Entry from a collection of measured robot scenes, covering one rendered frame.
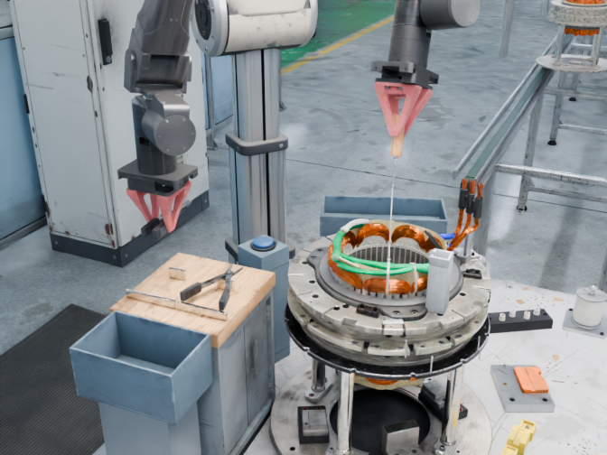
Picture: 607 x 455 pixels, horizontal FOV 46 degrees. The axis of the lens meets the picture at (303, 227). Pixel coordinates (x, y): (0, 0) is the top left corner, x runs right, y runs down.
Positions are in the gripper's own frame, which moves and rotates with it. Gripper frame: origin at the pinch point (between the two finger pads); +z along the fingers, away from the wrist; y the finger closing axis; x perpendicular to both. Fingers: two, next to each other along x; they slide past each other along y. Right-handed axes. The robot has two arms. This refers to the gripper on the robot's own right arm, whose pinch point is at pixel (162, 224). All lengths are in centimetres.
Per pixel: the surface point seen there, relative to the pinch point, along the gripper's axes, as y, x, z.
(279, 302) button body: 8.3, 25.3, 26.6
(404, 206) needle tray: 25, 51, 13
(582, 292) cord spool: 63, 62, 32
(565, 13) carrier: 40, 302, 10
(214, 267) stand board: 3.0, 9.9, 12.0
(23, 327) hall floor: -141, 102, 120
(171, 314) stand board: 3.9, -5.4, 12.0
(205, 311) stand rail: 9.1, -4.0, 11.1
